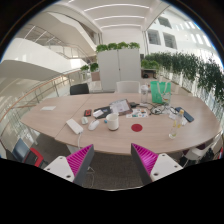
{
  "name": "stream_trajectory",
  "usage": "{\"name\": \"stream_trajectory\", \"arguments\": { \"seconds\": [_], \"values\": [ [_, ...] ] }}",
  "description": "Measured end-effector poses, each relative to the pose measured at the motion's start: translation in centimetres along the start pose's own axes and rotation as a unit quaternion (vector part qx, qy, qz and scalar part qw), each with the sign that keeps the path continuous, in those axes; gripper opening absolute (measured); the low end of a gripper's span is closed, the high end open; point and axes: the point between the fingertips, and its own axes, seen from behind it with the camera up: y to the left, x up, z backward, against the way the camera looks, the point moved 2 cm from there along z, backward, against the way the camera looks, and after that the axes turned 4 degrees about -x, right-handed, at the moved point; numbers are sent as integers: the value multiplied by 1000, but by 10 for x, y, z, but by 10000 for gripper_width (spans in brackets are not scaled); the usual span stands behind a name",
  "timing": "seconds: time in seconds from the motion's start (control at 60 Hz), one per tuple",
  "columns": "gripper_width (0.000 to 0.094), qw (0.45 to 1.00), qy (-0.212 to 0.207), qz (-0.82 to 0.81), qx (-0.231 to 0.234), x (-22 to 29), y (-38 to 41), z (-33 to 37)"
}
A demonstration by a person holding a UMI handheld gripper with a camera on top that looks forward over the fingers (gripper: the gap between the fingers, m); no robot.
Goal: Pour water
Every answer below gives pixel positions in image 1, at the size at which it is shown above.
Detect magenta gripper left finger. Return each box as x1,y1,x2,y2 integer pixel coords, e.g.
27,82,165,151
44,144,94,186

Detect green tote bag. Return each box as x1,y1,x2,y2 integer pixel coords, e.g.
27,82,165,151
151,81,171,104

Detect white ceramic mug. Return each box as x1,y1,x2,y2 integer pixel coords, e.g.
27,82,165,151
106,113,119,131

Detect small red black device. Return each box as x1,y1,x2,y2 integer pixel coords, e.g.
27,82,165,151
84,109,92,117

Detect green hedge planter row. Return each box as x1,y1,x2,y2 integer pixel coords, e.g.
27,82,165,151
141,51,224,104

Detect clear plastic water bottle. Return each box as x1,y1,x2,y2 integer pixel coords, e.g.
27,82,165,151
169,109,184,139

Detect white chair at right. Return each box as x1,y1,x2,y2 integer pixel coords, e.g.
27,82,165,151
180,133,222,167

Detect tangled black cables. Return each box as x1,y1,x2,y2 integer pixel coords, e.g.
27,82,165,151
146,103,172,116

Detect colourful sticker sheet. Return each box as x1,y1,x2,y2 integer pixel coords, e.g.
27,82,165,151
126,109,148,118

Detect white computer mouse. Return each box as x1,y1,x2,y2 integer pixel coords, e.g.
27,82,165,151
88,120,99,131

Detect white paper sheet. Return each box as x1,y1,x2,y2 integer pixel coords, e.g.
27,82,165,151
41,106,56,111

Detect red and blue chair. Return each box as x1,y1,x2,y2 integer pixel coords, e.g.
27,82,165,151
12,139,44,167

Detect red round coaster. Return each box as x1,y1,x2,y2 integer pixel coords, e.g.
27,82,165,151
131,124,143,132

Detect clear tall bottle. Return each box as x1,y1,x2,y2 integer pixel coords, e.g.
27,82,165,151
141,84,148,103

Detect black office chair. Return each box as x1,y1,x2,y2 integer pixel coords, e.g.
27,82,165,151
70,83,89,95

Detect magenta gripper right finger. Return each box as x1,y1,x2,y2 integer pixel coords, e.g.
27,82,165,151
131,143,182,185

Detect black smartphone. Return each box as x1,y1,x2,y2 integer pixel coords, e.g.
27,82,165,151
175,107,194,122

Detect black notebook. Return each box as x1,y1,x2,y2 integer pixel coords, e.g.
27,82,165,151
93,106,112,119

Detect white cabinet with plants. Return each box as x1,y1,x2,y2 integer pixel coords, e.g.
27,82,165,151
96,44,141,92

